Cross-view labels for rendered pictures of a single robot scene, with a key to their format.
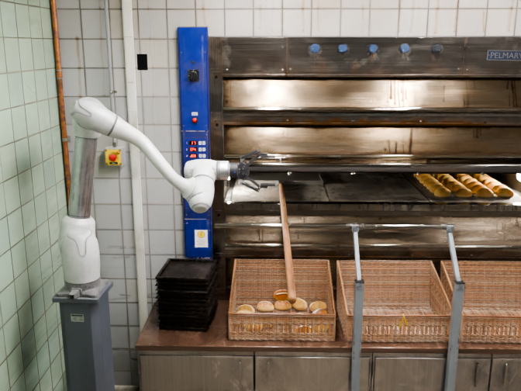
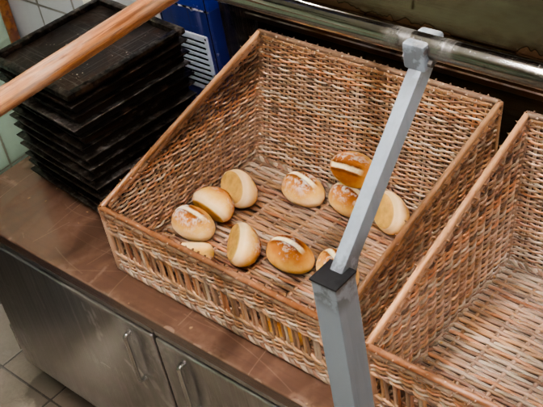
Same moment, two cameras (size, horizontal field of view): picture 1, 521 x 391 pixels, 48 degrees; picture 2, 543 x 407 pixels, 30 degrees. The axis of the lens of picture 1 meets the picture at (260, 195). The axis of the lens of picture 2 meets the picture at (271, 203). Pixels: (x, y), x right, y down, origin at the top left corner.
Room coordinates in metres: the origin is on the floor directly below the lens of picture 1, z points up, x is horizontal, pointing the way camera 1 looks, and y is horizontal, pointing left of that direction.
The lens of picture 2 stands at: (1.99, -1.12, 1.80)
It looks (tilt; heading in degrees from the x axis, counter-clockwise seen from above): 38 degrees down; 47
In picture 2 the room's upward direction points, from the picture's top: 11 degrees counter-clockwise
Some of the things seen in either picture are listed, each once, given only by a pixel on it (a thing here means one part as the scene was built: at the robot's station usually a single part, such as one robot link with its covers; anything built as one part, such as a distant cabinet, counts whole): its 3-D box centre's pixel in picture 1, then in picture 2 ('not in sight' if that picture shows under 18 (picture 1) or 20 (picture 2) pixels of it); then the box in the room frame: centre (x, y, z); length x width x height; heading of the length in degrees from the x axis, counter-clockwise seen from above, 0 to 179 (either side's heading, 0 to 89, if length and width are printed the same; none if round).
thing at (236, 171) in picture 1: (239, 170); not in sight; (2.71, 0.10, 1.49); 0.09 x 0.07 x 0.08; 89
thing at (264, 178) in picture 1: (280, 176); not in sight; (3.90, -0.13, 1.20); 0.55 x 0.36 x 0.03; 89
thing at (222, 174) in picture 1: (223, 170); not in sight; (2.71, 0.17, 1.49); 0.09 x 0.06 x 0.09; 179
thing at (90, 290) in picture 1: (81, 285); not in sight; (2.44, 0.79, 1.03); 0.22 x 0.18 x 0.06; 175
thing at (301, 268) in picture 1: (281, 297); (297, 189); (3.00, -0.12, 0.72); 0.56 x 0.49 x 0.28; 88
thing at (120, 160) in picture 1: (115, 156); not in sight; (3.23, 0.81, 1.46); 0.10 x 0.07 x 0.10; 89
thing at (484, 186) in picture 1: (460, 181); not in sight; (3.68, -1.28, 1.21); 0.61 x 0.48 x 0.06; 179
